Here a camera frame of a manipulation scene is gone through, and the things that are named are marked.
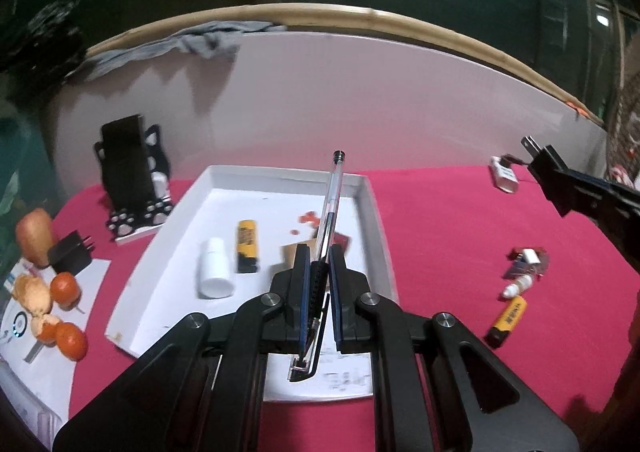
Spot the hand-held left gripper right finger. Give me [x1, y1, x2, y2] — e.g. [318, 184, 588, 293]
[327, 243, 581, 452]

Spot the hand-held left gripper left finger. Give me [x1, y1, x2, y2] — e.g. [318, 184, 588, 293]
[52, 243, 313, 452]

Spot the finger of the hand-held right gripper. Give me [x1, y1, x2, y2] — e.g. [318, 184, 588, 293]
[542, 167, 640, 277]

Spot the black two-prong plug adapter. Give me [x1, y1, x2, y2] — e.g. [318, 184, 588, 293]
[521, 135, 568, 183]

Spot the clear black ballpoint pen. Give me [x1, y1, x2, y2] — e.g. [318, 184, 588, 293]
[287, 149, 348, 383]

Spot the white cardboard box tray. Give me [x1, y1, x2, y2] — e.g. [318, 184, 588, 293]
[104, 164, 399, 403]

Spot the brown cardboard piece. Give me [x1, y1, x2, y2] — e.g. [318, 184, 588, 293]
[282, 242, 321, 267]

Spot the yellow black lighter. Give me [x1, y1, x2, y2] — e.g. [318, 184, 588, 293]
[485, 295, 529, 349]
[235, 219, 262, 275]

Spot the white plastic bottle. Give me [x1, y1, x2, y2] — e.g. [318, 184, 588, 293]
[199, 238, 236, 300]

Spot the small white dropper bottle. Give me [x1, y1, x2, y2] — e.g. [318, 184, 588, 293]
[501, 274, 536, 301]

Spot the pink flower-patterned tablecloth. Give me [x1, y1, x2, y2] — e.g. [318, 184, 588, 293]
[50, 163, 640, 452]

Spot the black paw-print phone stand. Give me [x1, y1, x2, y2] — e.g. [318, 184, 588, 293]
[93, 123, 176, 245]

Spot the white paper sheet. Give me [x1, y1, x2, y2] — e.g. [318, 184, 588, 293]
[0, 257, 112, 433]

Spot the black smartphone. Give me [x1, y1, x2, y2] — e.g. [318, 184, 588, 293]
[100, 114, 157, 210]

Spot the orange tangerine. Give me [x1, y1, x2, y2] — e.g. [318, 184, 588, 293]
[50, 272, 82, 310]
[54, 322, 90, 362]

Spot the black charger adapter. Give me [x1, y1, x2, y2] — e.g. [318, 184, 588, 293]
[47, 230, 96, 277]

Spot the tangerine peel piece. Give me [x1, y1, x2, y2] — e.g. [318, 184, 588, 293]
[31, 314, 63, 345]

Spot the peeled tangerine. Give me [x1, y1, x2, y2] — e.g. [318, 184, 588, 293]
[12, 274, 53, 320]

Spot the reddish yellow apple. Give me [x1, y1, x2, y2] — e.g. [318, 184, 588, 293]
[15, 209, 55, 267]

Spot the grey cloth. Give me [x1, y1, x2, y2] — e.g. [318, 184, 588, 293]
[65, 20, 288, 82]

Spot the bamboo pole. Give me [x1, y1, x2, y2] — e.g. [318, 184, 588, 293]
[85, 4, 608, 127]

